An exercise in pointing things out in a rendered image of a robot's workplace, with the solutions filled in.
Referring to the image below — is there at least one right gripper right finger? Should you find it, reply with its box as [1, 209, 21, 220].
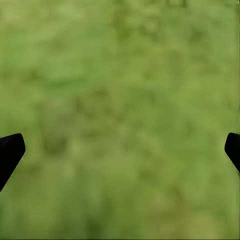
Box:
[224, 132, 240, 172]

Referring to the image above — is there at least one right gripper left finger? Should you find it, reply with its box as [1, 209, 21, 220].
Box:
[0, 133, 26, 192]

